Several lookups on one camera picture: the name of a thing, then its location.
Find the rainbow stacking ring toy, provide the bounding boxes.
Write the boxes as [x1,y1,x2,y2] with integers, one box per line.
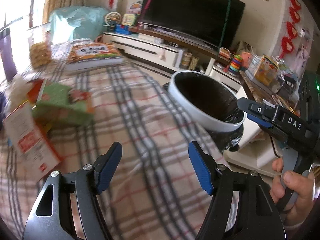
[228,54,243,76]

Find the orange and white carton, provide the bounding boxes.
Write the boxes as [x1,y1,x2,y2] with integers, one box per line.
[2,102,63,178]

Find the person's right hand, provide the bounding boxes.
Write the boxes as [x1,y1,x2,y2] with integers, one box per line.
[271,158,316,227]

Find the yellow toy box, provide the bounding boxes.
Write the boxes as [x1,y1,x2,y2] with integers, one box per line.
[253,55,280,86]

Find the white television cabinet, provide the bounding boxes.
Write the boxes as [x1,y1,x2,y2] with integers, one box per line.
[102,31,243,92]

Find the teal plastic cover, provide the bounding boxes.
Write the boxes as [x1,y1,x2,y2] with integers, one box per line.
[49,5,111,42]

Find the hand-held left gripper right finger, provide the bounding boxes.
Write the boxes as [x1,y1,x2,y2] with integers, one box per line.
[188,141,287,240]

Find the green carton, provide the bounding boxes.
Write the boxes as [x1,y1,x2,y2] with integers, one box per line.
[32,83,95,127]

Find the window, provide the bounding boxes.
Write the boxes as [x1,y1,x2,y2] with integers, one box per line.
[0,0,48,32]

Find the thick white book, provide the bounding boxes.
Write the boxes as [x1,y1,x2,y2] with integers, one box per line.
[65,57,125,72]

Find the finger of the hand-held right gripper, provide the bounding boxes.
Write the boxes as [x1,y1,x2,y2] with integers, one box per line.
[246,114,288,141]
[237,97,278,121]

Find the colourful card toy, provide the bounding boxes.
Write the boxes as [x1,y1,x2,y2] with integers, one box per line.
[122,2,143,26]

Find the red paper wall decoration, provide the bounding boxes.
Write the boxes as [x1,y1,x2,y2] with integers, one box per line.
[278,0,302,58]

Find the colourful picture book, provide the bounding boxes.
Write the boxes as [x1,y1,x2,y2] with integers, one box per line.
[66,43,124,66]

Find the red paper box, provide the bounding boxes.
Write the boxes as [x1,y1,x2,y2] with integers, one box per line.
[26,79,48,105]

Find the blue plastic toy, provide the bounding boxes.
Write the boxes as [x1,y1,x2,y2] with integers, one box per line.
[114,24,132,36]

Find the white low table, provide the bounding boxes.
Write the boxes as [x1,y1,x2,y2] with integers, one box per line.
[223,119,284,178]

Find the black flat television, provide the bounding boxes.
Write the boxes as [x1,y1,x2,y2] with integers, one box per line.
[137,0,247,51]

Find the white bin with black bag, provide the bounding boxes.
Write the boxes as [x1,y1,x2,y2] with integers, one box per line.
[167,71,246,153]

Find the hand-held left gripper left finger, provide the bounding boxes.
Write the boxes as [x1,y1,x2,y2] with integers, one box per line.
[22,141,123,240]

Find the clear jar of snacks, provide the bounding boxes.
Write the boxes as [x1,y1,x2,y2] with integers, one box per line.
[27,22,53,68]

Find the plaid tablecloth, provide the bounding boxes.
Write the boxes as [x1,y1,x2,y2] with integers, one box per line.
[0,39,240,240]

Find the ferris wheel toy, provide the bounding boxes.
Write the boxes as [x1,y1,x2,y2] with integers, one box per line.
[104,12,122,32]

